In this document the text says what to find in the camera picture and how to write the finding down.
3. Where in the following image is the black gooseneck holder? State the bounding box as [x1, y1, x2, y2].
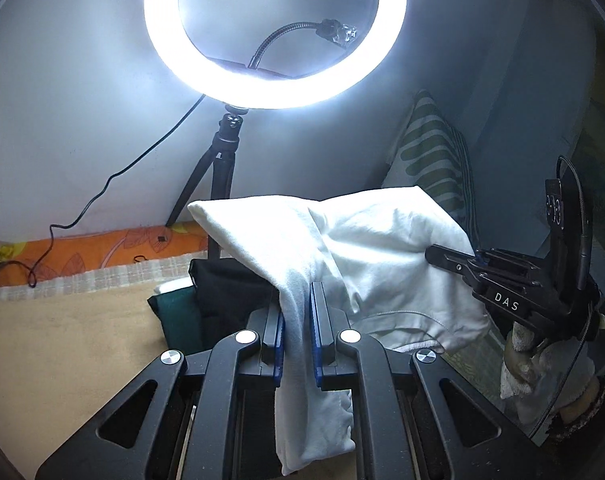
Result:
[247, 19, 358, 71]

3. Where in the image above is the green striped pillow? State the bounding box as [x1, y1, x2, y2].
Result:
[383, 90, 478, 241]

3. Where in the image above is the beige blanket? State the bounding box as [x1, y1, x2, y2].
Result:
[0, 280, 513, 480]

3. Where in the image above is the plaid checked blanket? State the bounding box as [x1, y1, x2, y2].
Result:
[0, 255, 208, 303]

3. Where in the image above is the ring light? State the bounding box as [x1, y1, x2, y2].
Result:
[143, 0, 408, 110]

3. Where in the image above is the black tripod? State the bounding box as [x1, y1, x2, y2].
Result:
[165, 105, 243, 261]

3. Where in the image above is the orange floral sheet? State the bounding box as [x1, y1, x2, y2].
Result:
[0, 220, 210, 281]

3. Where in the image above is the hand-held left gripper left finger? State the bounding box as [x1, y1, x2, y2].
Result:
[35, 282, 288, 480]

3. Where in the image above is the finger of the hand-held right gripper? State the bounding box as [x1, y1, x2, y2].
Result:
[475, 247, 549, 273]
[425, 244, 486, 286]

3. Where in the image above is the person's right hand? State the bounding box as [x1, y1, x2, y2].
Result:
[500, 320, 598, 423]

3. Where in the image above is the black folded cloth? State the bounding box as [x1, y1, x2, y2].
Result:
[188, 257, 283, 356]

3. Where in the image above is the dark green folded cloth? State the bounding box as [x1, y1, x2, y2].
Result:
[147, 287, 206, 356]

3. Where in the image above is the thin black light cable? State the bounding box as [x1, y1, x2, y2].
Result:
[27, 94, 206, 288]

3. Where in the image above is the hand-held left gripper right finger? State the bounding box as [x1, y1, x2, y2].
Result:
[309, 281, 573, 480]

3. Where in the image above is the white garment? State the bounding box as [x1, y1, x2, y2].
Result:
[187, 185, 493, 476]

